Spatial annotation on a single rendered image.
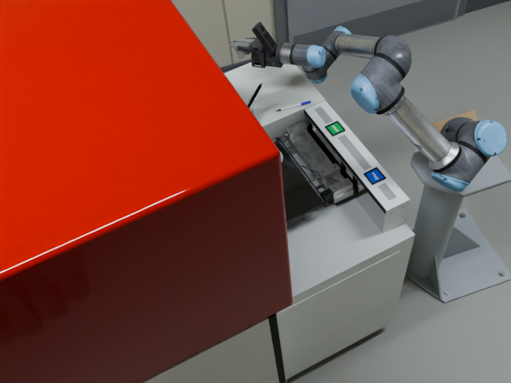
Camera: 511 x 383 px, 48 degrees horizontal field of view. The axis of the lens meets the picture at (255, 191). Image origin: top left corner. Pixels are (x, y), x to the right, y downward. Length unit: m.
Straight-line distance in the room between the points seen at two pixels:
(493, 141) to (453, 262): 1.10
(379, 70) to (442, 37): 2.36
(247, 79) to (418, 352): 1.43
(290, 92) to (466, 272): 1.29
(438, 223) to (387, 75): 0.91
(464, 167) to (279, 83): 0.82
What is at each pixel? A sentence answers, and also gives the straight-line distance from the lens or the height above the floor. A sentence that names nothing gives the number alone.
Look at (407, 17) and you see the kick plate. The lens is 4.05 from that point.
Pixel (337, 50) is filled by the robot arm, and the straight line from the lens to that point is 2.15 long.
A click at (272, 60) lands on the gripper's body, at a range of 2.14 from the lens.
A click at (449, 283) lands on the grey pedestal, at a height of 0.02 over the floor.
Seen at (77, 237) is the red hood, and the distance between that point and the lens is 0.95.
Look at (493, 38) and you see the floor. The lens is 4.20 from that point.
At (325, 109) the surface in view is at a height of 0.96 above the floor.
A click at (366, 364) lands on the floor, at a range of 2.73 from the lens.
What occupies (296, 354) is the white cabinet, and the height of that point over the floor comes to 0.31.
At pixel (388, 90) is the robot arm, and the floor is 1.32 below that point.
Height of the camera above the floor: 2.56
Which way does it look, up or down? 53 degrees down
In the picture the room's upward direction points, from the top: 9 degrees counter-clockwise
